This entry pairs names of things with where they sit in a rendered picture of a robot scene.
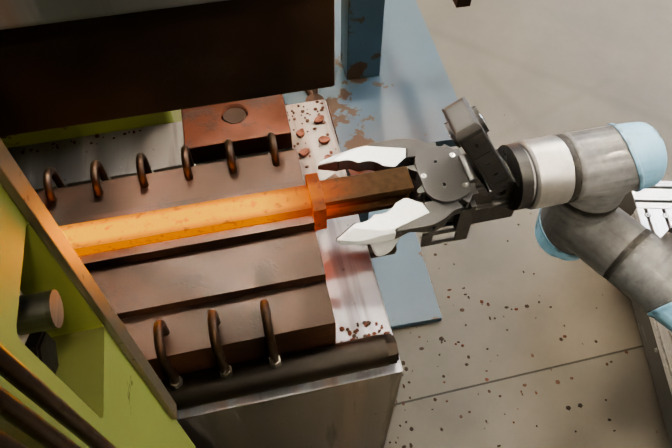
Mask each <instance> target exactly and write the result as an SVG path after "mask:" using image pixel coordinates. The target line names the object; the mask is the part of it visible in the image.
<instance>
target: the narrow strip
mask: <svg viewBox="0 0 672 448"><path fill-rule="evenodd" d="M0 183H1V185H2V186H3V187H4V189H5V190H6V192H7V193H8V194H9V196H10V197H11V198H12V200H13V201H14V203H15V204H16V205H17V207H18V208H19V209H20V211H21V212H22V214H23V215H24V216H25V218H26V219H27V220H28V222H29V223H30V225H31V226H32V227H33V229H34V230H35V231H36V233H37V234H38V236H39V237H40V238H41V240H42V241H43V243H44V244H45V245H46V247H47V248H48V249H49V251H50V252H51V254H52V255H53V256H54V258H55V259H56V260H57V262H58V263H59V265H60V266H61V267H62V269H63V270H64V271H65V273H66V274H67V276H68V277H69V278H70V280H71V281H72V282H73V284H74V285H75V287H76V288H77V289H78V291H79V292H80V293H81V295H82V296H83V298H84V299H85V300H86V302H87V303H88V304H89V306H90V307H91V309H92V310H93V311H94V313H95V314H96V315H97V317H98V318H99V320H100V321H101V322H102V324H103V325H104V326H105V328H106V329H107V331H108V332H109V333H110V335H111V336H112V338H113V339H114V340H115V342H116V343H117V344H118V346H119V347H120V349H121V350H122V351H123V353H124V354H125V355H126V357H127V358H128V360H129V361H130V362H131V364H132V365H133V366H134V368H135V369H136V371H137V372H138V373H139V375H140V376H141V377H142V379H143V380H144V382H145V383H146V384H147V386H148V387H149V388H150V390H151V391H152V393H153V394H154V395H155V397H156V398H157V399H158V401H159V402H160V404H161V405H162V406H163V408H164V409H165V410H166V412H167V413H168V415H169V416H170V417H171V419H172V420H174V419H177V407H176V403H175V401H174V400H173V398H172V397H171V395H170V394H169V392H168V391H167V389H166V388H165V386H164V385H163V383H162V382H161V380H160V379H159V377H158V376H157V374H156V373H155V371H154V370H153V368H152V367H151V365H150V364H149V362H148V361H147V359H146V358H145V356H144V355H143V353H142V352H141V350H140V349H139V347H138V346H137V344H136V343H135V341H134V339H133V338H132V336H131V335H130V333H129V332H128V330H127V329H126V327H125V326H124V324H123V323H122V321H121V320H120V318H119V317H118V315H117V314H116V312H115V311H114V309H113V308H112V306H111V305H110V303H109V302H108V300H107V299H106V297H105V296H104V294H103V293H102V291H101V290H100V288H99V287H98V285H97V284H96V282H95V281H94V279H93V278H92V276H91V275H90V273H89V272H88V270H87V269H86V267H85V266H84V264H83V263H82V261H81V259H80V258H79V256H78V255H77V253H76V252H75V250H74V249H73V247H72V246H71V244H70V243H69V241H68V240H67V238H66V237H65V235H64V234H63V232H62V231H61V229H60V228H59V226H58V225H57V223H56V222H55V220H54V219H53V217H52V216H51V214H50V213H49V211H48V210H47V208H46V207H45V205H44V204H43V202H42V201H41V199H40V198H39V196H38V195H37V193H36V192H35V190H34V189H33V187H32V186H31V184H30V182H29V181H28V179H27V178H26V176H25V175H24V173H23V172H22V170H21V169H20V167H19V166H18V164H17V163H16V161H15V160H14V158H13V157H12V155H11V154H10V152H9V151H8V149H7V148H6V146H5V145H4V143H3V142H2V140H1V139H0Z"/></svg>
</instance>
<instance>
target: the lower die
mask: <svg viewBox="0 0 672 448"><path fill-rule="evenodd" d="M279 159H280V165H279V166H273V164H272V158H271V154H266V155H260V156H254V157H247V158H241V159H235V162H236V167H237V172H236V173H233V174H232V173H230V172H229V168H228V163H227V161H223V162H217V163H211V164H205V165H198V166H192V167H191V171H192V174H193V179H192V180H191V181H187V180H186V179H185V175H184V172H183V168H180V169H174V170H168V171H162V172H156V173H149V174H146V178H147V181H148V184H149V185H148V187H147V188H142V187H141V185H140V183H139V179H138V176H131V177H125V178H119V179H113V180H107V181H100V185H101V188H102V190H103V194H102V195H100V196H97V195H96V194H95V192H94V190H93V187H92V183H88V184H82V185H76V186H70V187H64V188H57V189H53V191H54V194H55V196H56V198H57V201H56V202H55V203H52V204H51V203H50V202H49V201H48V199H47V197H46V194H45V191H39V192H36V193H37V195H38V196H39V198H40V199H41V201H42V202H43V204H44V205H45V207H46V208H47V210H48V211H49V213H50V214H51V216H52V217H53V219H54V220H55V222H56V223H57V225H58V226H64V225H70V224H76V223H82V222H88V221H94V220H100V219H106V218H112V217H118V216H124V215H130V214H135V213H141V212H147V211H153V210H159V209H165V208H171V207H177V206H183V205H189V204H195V203H201V202H207V201H213V200H219V199H225V198H231V197H237V196H243V195H249V194H255V193H260V192H266V191H272V190H278V189H284V188H290V187H296V186H302V185H306V184H305V180H304V178H303V174H302V170H301V166H300V161H299V157H298V153H297V150H290V151H284V152H279ZM79 258H80V259H81V261H82V263H83V264H84V266H85V267H86V269H87V270H88V272H89V273H90V275H91V276H92V278H93V279H94V281H95V282H96V284H97V285H98V287H99V288H100V290H101V291H102V293H103V294H104V296H105V297H106V299H107V300H108V302H109V303H110V305H111V306H112V308H113V309H114V311H115V312H116V314H117V315H118V317H119V318H120V320H121V321H122V323H123V324H124V326H125V327H126V329H127V330H128V332H129V333H130V335H131V336H132V338H133V339H134V341H135V343H136V344H137V346H138V347H139V349H140V350H141V352H142V353H143V355H144V356H145V358H146V359H147V361H148V362H149V364H150V365H151V367H152V368H153V370H154V371H155V373H156V374H157V376H158V377H159V379H165V378H168V377H167V375H166V373H165V372H164V370H163V369H162V367H161V365H160V364H159V362H158V359H157V356H156V353H155V347H154V339H153V328H154V323H155V322H156V321H157V320H159V319H162V320H164V321H165V323H166V325H167V327H168V329H169V331H170V333H169V335H168V336H165V337H164V336H163V340H164V346H165V351H166V355H167V358H168V359H169V361H170V363H171V364H172V366H173V368H174V370H175V371H176V373H177V374H178V375H185V374H189V373H194V372H199V371H204V370H209V369H214V368H219V365H218V362H217V360H216V357H215V355H214V353H213V350H212V347H211V343H210V338H209V331H208V322H207V315H208V311H209V310H211V309H214V310H216V311H217V313H218V315H219V318H220V321H221V323H220V325H219V326H218V332H219V338H220V343H221V347H222V350H223V352H224V355H225V357H226V360H227V363H228V365H233V364H238V363H243V362H248V361H253V360H258V359H263V358H268V357H269V353H268V348H267V344H266V340H265V335H264V329H263V324H262V318H261V311H260V301H261V300H263V299H266V300H268V302H269V306H270V311H271V319H272V325H273V331H274V336H275V341H276V346H277V351H278V355H282V354H287V353H292V352H297V351H302V350H307V349H312V348H316V347H321V346H326V345H331V344H336V321H335V317H334V312H333V308H332V304H331V300H330V295H329V291H328V287H327V282H326V274H325V269H324V265H323V261H322V256H321V252H320V248H319V244H318V239H317V235H316V231H315V222H314V218H313V215H307V216H302V217H296V218H290V219H285V220H279V221H273V222H268V223H262V224H256V225H251V226H245V227H239V228H234V229H228V230H223V231H217V232H211V233H206V234H200V235H194V236H189V237H183V238H177V239H172V240H166V241H160V242H155V243H149V244H144V245H138V246H132V247H127V248H121V249H115V250H110V251H104V252H98V253H93V254H87V255H81V256H79Z"/></svg>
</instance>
